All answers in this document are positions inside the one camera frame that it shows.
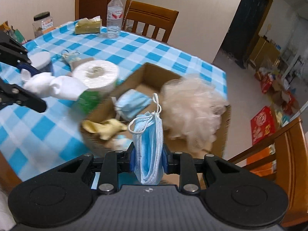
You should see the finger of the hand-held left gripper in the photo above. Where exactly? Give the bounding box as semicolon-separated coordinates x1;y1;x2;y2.
0;83;47;113
0;31;40;76

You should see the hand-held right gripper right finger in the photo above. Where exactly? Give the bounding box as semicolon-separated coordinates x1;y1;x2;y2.
162;148;242;193

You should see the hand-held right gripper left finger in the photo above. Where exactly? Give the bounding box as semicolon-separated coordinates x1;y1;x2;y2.
56;149;136;193

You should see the stack of blue face masks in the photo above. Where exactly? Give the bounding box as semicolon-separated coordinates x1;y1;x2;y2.
128;93;164;185

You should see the blue and white toy figure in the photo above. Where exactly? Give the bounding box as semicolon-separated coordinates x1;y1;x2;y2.
112;135;133;150

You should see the white sock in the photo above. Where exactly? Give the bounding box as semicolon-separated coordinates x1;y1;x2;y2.
20;69;87;101

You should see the yellow cloth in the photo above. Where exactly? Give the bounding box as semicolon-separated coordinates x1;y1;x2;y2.
82;119;128;140

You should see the blue face mask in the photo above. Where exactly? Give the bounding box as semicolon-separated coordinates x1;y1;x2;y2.
114;89;152;122

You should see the white mesh bath pouf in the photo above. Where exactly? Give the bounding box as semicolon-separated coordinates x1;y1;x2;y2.
160;76;228;150

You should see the cardboard box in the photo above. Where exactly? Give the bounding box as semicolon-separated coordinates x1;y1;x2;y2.
79;62;231;188

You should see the round container with white lid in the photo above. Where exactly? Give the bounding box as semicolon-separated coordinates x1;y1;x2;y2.
30;52;53;74

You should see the teal carton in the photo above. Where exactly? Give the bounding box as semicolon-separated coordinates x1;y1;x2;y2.
10;25;26;44

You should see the patterned small pouch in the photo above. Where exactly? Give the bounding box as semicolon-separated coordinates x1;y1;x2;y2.
58;49;82;64

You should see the plastic jar with black lid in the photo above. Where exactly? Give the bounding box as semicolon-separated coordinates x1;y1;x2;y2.
32;11;54;38

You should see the toilet paper roll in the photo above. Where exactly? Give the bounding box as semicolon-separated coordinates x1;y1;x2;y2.
72;60;120;113

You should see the gold tissue pack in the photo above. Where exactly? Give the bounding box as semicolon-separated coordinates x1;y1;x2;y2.
74;16;103;34

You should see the orange box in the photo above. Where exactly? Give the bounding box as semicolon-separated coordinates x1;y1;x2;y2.
247;147;277;174

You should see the clear water bottle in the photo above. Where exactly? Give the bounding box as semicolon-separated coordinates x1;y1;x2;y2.
106;0;124;39

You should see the large red printed box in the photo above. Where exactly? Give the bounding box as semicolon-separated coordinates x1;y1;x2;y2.
250;106;276;146

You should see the wooden chair with curved back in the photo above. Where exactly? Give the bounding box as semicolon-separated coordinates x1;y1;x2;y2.
227;118;308;227

